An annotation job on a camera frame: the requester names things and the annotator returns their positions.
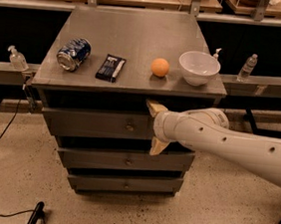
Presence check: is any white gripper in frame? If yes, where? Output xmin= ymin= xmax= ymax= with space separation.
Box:
xmin=145 ymin=99 xmax=183 ymax=155

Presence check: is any grey top drawer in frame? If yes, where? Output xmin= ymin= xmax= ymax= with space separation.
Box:
xmin=43 ymin=107 xmax=154 ymax=140

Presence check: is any grey drawer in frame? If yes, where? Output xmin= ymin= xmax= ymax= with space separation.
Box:
xmin=43 ymin=107 xmax=154 ymax=140
xmin=68 ymin=174 xmax=183 ymax=193
xmin=57 ymin=147 xmax=194 ymax=171

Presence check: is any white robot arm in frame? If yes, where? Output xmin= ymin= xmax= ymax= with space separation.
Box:
xmin=146 ymin=100 xmax=281 ymax=187

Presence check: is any grey middle drawer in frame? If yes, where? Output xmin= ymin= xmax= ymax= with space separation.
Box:
xmin=57 ymin=147 xmax=194 ymax=171

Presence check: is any grey bottom drawer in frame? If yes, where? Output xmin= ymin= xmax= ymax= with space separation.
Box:
xmin=68 ymin=174 xmax=183 ymax=193

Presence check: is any grey drawer cabinet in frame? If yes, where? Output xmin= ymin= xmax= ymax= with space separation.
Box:
xmin=21 ymin=0 xmax=235 ymax=207

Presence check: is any orange fruit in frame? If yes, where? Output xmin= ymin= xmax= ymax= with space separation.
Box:
xmin=151 ymin=58 xmax=169 ymax=78

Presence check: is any white bowl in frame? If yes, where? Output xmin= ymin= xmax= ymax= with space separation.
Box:
xmin=178 ymin=51 xmax=220 ymax=86

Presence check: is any black snack bar packet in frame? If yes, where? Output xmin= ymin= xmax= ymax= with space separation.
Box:
xmin=95 ymin=54 xmax=126 ymax=83

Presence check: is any white pump bottle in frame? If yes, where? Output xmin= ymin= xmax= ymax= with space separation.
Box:
xmin=212 ymin=48 xmax=221 ymax=61

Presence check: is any blue soda can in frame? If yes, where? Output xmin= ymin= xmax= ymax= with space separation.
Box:
xmin=56 ymin=38 xmax=92 ymax=72

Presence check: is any clear water bottle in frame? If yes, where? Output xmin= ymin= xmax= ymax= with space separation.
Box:
xmin=237 ymin=54 xmax=258 ymax=82

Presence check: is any black stand foot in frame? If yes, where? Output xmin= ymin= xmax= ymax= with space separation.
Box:
xmin=27 ymin=201 xmax=46 ymax=224

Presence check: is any clear sanitizer bottle left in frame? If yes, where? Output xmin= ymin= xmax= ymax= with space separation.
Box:
xmin=8 ymin=46 xmax=29 ymax=72

